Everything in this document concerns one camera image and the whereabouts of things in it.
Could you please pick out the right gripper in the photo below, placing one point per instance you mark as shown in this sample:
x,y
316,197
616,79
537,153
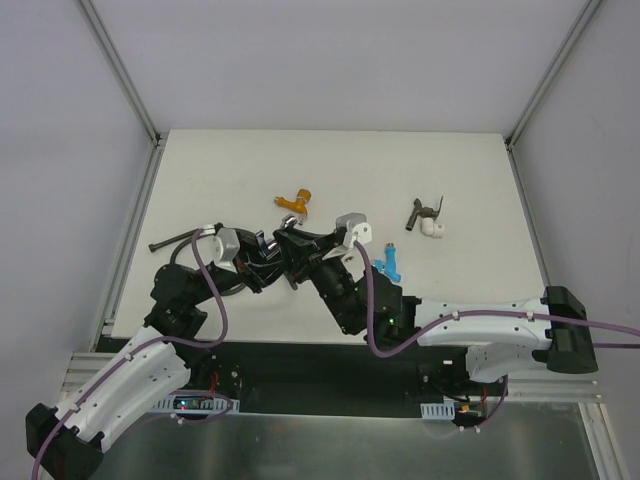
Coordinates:
x,y
317,252

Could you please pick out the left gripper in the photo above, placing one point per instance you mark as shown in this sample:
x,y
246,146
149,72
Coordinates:
x,y
248,253

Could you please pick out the blue plastic faucet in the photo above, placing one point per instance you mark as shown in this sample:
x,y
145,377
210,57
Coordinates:
x,y
388,266

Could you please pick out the chrome lever faucet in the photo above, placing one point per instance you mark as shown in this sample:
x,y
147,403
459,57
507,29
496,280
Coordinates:
x,y
268,247

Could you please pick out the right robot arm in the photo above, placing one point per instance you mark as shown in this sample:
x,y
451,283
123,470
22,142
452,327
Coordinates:
x,y
549,331

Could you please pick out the white elbow fitting right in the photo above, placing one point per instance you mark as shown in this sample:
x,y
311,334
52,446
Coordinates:
x,y
430,228

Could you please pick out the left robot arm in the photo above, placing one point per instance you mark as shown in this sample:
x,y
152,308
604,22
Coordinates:
x,y
187,321

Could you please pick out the orange plastic faucet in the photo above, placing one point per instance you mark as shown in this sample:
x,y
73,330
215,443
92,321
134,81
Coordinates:
x,y
298,206

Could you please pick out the dark metal lever faucet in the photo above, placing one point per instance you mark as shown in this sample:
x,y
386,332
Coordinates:
x,y
420,211

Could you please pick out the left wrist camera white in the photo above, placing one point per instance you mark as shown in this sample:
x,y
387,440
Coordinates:
x,y
226,246

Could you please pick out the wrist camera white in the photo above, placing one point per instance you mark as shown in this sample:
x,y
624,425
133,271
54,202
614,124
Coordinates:
x,y
226,246
356,229

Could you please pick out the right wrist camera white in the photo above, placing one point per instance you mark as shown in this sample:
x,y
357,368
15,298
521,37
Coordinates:
x,y
356,229

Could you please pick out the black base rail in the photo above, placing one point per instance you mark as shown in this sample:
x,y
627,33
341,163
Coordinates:
x,y
336,379

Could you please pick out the left aluminium frame post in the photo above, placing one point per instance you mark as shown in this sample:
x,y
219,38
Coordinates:
x,y
118,69

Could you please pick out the aluminium frame post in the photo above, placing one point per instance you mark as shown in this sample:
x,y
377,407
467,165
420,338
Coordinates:
x,y
118,69
577,30

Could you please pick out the right aluminium frame post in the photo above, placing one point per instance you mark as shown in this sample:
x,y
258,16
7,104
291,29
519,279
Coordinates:
x,y
577,30

